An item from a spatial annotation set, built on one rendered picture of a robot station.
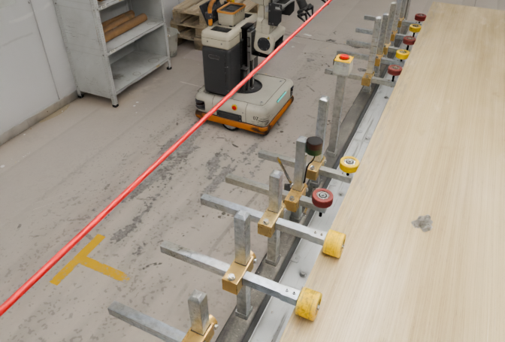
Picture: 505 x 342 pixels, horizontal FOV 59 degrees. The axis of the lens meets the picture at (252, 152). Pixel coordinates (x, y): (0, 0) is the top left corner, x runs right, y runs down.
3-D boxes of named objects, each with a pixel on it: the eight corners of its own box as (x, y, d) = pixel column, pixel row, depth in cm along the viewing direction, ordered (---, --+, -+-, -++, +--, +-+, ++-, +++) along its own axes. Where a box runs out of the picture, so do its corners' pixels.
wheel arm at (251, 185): (225, 184, 186) (225, 176, 184) (228, 180, 189) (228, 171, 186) (324, 215, 171) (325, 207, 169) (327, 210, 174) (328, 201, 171)
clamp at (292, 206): (283, 209, 175) (284, 199, 172) (295, 189, 184) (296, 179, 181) (297, 213, 173) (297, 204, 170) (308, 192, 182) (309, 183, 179)
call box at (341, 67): (332, 75, 197) (334, 59, 193) (337, 69, 202) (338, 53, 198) (347, 78, 195) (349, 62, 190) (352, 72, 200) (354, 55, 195)
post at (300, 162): (289, 231, 191) (296, 138, 162) (292, 225, 193) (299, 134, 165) (297, 233, 189) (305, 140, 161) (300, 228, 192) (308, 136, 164)
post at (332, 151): (326, 155, 224) (336, 73, 197) (328, 149, 227) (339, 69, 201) (334, 157, 222) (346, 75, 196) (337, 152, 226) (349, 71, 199)
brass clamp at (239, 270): (220, 289, 132) (219, 278, 129) (240, 257, 142) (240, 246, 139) (239, 296, 130) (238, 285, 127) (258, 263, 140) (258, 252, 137)
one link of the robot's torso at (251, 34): (244, 59, 351) (243, 28, 337) (259, 46, 372) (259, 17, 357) (275, 65, 342) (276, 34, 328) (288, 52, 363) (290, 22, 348)
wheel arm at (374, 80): (324, 74, 279) (325, 68, 277) (325, 72, 282) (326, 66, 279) (394, 89, 264) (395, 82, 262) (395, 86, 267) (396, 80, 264)
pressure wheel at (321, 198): (306, 219, 173) (309, 197, 167) (313, 206, 179) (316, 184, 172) (327, 225, 171) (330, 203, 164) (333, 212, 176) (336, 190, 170)
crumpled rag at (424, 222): (425, 234, 152) (427, 230, 151) (408, 224, 157) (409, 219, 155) (439, 222, 157) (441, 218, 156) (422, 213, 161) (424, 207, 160)
